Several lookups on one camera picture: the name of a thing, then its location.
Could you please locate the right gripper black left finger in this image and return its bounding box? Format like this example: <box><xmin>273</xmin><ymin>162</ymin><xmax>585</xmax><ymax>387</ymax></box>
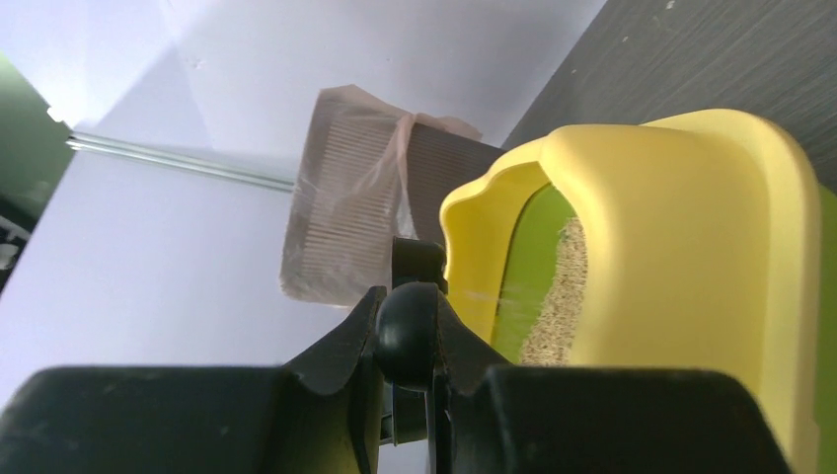
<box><xmin>1</xmin><ymin>286</ymin><xmax>386</xmax><ymax>473</ymax></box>

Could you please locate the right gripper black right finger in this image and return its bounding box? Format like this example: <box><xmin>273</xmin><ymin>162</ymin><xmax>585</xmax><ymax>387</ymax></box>
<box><xmin>436</xmin><ymin>295</ymin><xmax>790</xmax><ymax>473</ymax></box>

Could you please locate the yellow litter box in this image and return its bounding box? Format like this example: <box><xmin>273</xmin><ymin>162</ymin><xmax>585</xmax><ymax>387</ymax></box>
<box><xmin>440</xmin><ymin>109</ymin><xmax>836</xmax><ymax>473</ymax></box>

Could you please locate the trash bin with pink bag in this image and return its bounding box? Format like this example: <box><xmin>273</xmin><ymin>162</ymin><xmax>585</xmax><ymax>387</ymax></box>
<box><xmin>278</xmin><ymin>85</ymin><xmax>504</xmax><ymax>307</ymax></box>

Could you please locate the aluminium frame profile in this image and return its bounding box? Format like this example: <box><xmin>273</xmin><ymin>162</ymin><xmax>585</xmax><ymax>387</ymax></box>
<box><xmin>65</xmin><ymin>132</ymin><xmax>295</xmax><ymax>194</ymax></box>

